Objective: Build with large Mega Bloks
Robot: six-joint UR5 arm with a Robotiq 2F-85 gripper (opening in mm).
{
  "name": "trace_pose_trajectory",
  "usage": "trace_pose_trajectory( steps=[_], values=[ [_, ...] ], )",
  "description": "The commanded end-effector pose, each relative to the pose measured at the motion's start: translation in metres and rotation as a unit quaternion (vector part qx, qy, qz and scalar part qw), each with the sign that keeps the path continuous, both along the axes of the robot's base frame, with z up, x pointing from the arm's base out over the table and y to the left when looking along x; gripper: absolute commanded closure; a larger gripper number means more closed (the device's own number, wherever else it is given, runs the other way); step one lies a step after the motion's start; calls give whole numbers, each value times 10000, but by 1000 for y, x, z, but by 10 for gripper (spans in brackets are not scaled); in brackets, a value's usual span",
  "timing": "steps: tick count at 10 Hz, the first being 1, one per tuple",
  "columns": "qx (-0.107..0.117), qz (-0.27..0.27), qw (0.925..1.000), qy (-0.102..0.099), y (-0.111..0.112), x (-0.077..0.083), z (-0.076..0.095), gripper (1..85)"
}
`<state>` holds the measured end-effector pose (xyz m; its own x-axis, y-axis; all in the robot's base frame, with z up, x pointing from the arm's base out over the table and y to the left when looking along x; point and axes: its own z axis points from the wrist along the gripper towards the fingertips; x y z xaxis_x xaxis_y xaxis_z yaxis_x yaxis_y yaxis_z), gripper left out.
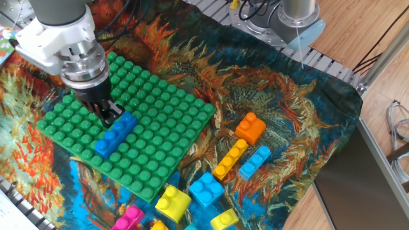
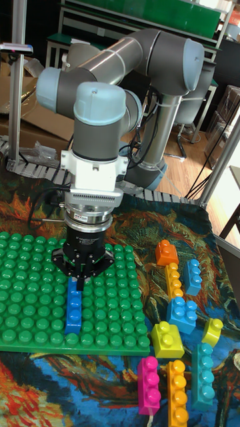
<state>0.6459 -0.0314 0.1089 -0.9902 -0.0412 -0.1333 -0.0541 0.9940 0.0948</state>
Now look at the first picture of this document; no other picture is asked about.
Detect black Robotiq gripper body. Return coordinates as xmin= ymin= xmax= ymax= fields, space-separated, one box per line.
xmin=73 ymin=79 xmax=114 ymax=105

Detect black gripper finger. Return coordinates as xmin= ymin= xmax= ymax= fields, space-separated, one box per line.
xmin=106 ymin=99 xmax=127 ymax=119
xmin=90 ymin=102 xmax=113 ymax=130

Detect dark blue four-stud brick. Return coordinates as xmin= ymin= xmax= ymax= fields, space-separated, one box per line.
xmin=94 ymin=111 xmax=139 ymax=160

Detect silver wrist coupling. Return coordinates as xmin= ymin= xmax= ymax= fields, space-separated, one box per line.
xmin=59 ymin=40 xmax=111 ymax=90

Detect green studded baseplate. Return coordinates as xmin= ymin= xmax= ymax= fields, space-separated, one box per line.
xmin=35 ymin=50 xmax=217 ymax=204

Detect colourful printed paper sheet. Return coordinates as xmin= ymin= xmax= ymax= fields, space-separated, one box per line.
xmin=0 ymin=25 xmax=20 ymax=66

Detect magenta three-stud brick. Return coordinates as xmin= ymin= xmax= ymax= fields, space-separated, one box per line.
xmin=110 ymin=204 xmax=146 ymax=230

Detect yellow two-stud block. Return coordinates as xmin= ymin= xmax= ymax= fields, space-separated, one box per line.
xmin=155 ymin=184 xmax=192 ymax=224

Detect silver perforated metal plate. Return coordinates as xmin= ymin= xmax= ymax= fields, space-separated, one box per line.
xmin=0 ymin=0 xmax=35 ymax=25

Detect light blue square brick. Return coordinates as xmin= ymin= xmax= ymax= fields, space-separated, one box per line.
xmin=189 ymin=171 xmax=226 ymax=208

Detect small yellow-orange four-stud brick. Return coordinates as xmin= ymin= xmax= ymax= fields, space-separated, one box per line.
xmin=212 ymin=138 xmax=249 ymax=181

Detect long orange-yellow brick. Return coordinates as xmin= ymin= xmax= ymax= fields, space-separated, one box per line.
xmin=150 ymin=219 xmax=169 ymax=230

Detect white paper sheet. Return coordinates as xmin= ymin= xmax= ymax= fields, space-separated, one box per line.
xmin=0 ymin=190 xmax=39 ymax=230

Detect orange two-stud block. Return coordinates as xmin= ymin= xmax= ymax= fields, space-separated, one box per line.
xmin=235 ymin=111 xmax=267 ymax=146

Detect light blue three-stud brick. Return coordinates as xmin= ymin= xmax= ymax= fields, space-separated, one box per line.
xmin=238 ymin=145 xmax=272 ymax=182

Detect small yellow single-stud brick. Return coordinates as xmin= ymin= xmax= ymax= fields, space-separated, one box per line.
xmin=210 ymin=208 xmax=240 ymax=230

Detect painted sunflower pattern cloth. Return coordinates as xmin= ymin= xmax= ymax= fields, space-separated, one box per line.
xmin=0 ymin=0 xmax=364 ymax=230

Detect dark grey framed panel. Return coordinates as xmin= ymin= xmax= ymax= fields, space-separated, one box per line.
xmin=313 ymin=118 xmax=409 ymax=230

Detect brown wooden bar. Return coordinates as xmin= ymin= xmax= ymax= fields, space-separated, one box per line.
xmin=385 ymin=149 xmax=409 ymax=163

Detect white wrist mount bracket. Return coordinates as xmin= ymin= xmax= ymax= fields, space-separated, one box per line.
xmin=14 ymin=4 xmax=98 ymax=76

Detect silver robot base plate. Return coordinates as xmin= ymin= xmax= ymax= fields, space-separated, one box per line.
xmin=228 ymin=0 xmax=309 ymax=49

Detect black floor cables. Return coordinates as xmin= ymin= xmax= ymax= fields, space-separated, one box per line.
xmin=352 ymin=4 xmax=409 ymax=75

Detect aluminium frame post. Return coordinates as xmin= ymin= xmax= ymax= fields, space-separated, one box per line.
xmin=356 ymin=19 xmax=409 ymax=96

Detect grey cable bundle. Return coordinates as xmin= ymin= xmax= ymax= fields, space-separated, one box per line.
xmin=385 ymin=100 xmax=409 ymax=185

